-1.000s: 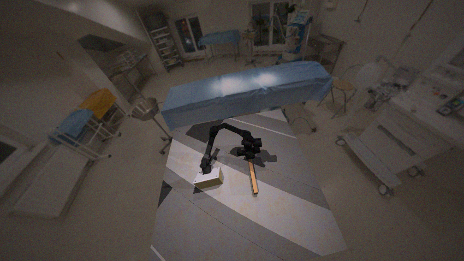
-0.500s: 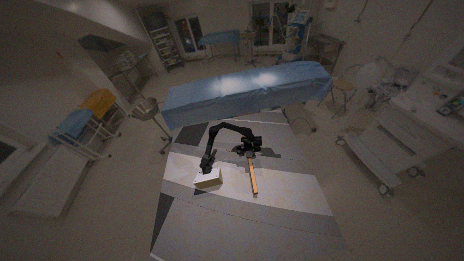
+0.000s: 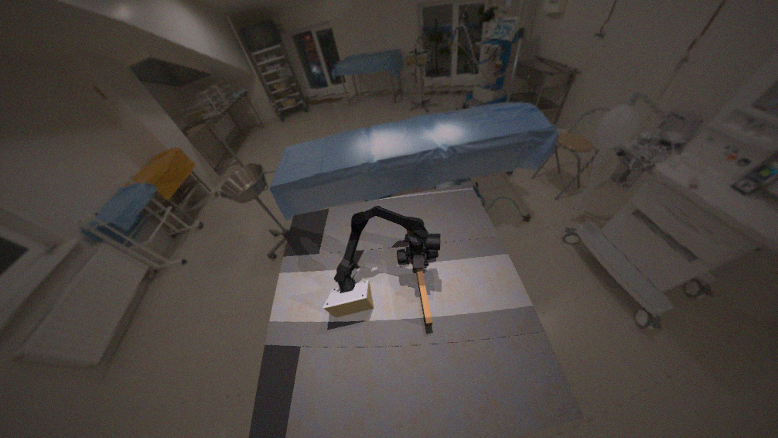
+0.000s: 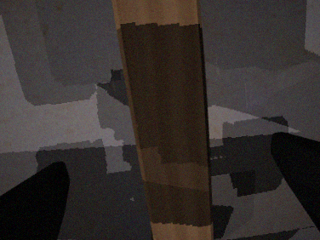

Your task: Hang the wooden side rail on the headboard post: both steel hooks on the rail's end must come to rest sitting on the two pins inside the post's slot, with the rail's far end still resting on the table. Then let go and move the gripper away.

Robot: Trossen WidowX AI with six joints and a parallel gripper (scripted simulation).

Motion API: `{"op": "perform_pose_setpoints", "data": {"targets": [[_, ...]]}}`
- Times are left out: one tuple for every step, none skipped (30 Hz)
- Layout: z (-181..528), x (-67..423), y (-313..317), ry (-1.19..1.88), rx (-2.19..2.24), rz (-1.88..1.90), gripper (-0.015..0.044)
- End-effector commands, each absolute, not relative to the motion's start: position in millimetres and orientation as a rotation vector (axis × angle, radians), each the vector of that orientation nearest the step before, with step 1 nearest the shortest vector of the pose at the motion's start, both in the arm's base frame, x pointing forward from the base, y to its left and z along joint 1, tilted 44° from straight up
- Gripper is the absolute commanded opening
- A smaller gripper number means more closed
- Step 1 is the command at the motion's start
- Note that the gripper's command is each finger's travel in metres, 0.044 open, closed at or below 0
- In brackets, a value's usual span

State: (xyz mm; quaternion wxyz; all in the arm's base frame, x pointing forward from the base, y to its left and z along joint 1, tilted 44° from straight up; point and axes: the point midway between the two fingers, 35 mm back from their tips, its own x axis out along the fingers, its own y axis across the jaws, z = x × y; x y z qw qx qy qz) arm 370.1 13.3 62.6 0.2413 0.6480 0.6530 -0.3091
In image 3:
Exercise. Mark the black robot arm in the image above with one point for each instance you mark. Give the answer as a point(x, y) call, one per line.
point(358, 222)

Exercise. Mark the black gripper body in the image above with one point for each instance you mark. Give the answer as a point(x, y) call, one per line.
point(402, 256)

